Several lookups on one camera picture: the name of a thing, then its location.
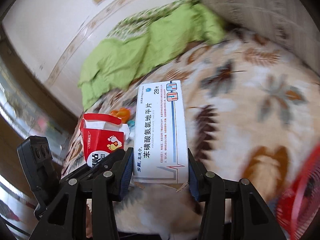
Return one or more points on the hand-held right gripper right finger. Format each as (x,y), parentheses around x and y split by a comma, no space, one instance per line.
(193,176)

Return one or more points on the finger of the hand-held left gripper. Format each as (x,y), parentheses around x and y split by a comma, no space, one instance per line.
(111,158)

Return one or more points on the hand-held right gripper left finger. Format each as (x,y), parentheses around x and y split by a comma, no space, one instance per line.
(126,173)

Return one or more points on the red white carton box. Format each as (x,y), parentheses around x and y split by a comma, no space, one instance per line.
(100,140)

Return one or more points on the orange snack packet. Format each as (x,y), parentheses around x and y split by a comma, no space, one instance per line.
(120,113)

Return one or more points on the white medicine box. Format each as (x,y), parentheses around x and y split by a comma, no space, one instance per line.
(160,130)

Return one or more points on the red mesh basket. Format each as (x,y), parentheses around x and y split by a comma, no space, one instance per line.
(300,200)

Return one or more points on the leaf print blanket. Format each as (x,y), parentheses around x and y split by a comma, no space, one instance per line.
(245,110)

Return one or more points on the light green quilt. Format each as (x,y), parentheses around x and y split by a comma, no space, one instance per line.
(130,62)

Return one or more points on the green white floral quilt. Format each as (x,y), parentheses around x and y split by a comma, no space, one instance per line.
(135,22)

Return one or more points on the beige striped cushion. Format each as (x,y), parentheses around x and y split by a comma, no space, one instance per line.
(250,7)

